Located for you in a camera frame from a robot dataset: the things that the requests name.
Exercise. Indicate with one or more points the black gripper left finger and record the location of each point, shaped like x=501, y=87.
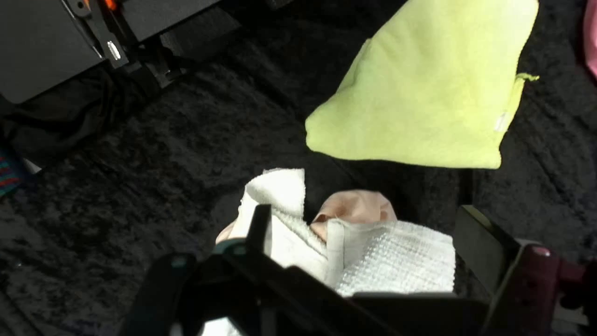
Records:
x=258, y=228

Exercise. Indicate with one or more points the white cloth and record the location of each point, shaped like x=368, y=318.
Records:
x=393, y=256

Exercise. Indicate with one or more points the peach pink garment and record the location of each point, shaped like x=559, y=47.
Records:
x=353, y=206

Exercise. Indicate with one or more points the pink cloth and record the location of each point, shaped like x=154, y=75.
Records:
x=590, y=36

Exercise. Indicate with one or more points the yellow cloth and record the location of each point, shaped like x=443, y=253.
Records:
x=437, y=85

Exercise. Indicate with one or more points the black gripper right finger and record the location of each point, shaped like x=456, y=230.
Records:
x=484, y=247

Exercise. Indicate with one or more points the black tablecloth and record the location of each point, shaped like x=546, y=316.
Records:
x=133, y=174

